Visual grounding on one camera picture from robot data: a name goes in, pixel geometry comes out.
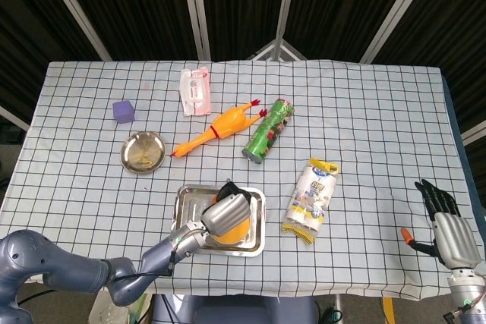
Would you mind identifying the pink white wipes packet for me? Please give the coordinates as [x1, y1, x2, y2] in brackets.
[178, 67, 212, 117]

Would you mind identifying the round metal dish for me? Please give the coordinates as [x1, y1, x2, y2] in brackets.
[120, 131, 167, 175]

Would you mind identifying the square metal tray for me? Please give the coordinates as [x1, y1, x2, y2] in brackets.
[169, 184, 267, 258]

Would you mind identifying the bowl of yellow powder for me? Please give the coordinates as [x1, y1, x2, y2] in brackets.
[208, 215, 252, 247]

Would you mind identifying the checkered white tablecloth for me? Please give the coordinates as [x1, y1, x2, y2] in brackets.
[0, 58, 466, 300]

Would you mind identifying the orange rubber chicken toy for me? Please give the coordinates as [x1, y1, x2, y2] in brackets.
[169, 99, 269, 159]

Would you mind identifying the green chips can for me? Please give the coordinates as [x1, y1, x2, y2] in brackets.
[241, 98, 296, 166]

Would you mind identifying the left arm wrist cable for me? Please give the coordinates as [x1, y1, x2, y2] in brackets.
[109, 250, 176, 283]

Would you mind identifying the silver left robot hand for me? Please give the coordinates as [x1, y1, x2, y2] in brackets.
[200, 181, 254, 237]

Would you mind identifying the purple foam cube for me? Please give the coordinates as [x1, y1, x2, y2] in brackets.
[112, 99, 136, 124]

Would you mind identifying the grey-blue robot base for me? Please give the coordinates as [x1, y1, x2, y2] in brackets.
[151, 294, 318, 324]

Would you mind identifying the yellow white snack bag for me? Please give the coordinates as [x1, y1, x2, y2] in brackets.
[281, 157, 340, 245]

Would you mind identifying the clear plastic bag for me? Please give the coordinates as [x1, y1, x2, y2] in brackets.
[89, 299, 132, 324]

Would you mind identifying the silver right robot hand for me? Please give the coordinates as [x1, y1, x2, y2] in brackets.
[401, 178, 482, 269]

